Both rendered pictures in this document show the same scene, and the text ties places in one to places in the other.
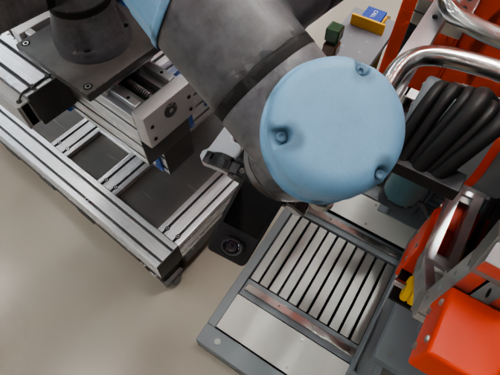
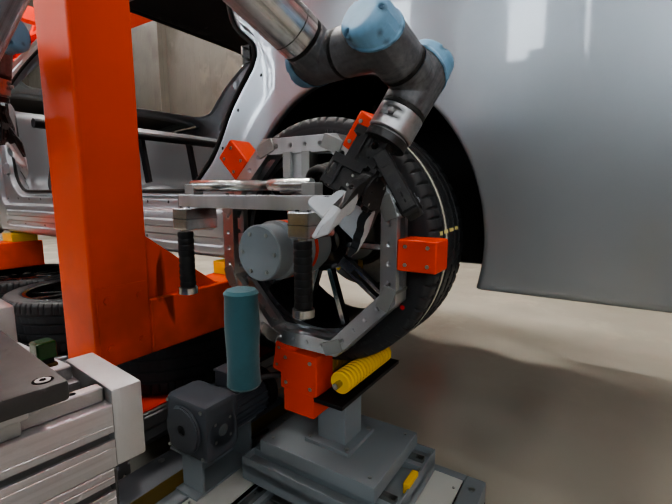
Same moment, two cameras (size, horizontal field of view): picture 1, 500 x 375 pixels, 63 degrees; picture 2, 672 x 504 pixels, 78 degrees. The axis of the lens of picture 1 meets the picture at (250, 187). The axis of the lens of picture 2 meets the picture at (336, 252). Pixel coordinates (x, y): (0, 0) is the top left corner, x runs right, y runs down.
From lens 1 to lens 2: 0.80 m
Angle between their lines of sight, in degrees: 83
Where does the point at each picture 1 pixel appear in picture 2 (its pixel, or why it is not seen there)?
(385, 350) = (368, 479)
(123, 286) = not seen: outside the picture
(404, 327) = (345, 465)
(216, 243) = (415, 201)
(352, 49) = not seen: hidden behind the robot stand
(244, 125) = (429, 58)
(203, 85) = (417, 46)
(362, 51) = not seen: hidden behind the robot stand
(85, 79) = (13, 385)
